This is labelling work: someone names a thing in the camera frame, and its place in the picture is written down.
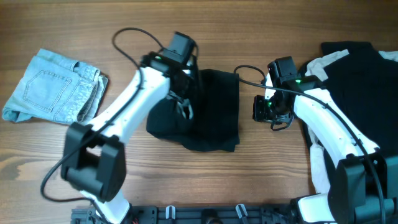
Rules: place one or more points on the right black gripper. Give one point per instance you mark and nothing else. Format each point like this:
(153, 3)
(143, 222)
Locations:
(259, 114)

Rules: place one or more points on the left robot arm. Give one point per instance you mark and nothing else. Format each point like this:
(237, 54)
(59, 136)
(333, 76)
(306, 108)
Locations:
(94, 160)

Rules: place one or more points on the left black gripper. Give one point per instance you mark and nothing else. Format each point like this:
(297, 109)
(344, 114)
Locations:
(192, 88)

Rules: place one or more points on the black shorts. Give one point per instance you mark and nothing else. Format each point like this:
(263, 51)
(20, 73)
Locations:
(214, 125)

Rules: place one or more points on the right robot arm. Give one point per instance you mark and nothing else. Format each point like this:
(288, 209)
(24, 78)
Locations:
(364, 184)

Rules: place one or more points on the folded light blue denim shorts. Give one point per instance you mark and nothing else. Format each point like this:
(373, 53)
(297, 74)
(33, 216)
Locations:
(58, 89)

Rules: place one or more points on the black and white clothes pile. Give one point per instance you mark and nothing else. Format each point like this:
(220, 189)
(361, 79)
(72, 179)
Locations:
(362, 81)

